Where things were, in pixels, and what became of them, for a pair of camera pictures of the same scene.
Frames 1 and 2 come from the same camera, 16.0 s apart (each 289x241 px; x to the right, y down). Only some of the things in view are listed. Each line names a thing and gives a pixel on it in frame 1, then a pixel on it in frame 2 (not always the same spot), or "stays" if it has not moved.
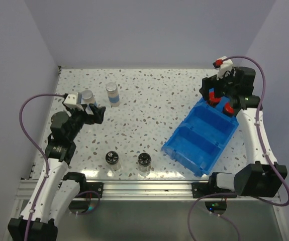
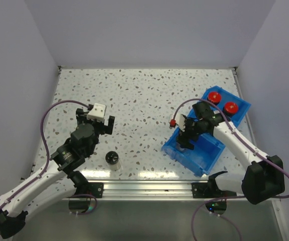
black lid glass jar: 113,161 stays
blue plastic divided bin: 198,140 stays
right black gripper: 212,82 to 182,137
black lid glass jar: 144,161 to 179,148
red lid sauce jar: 227,110 stays
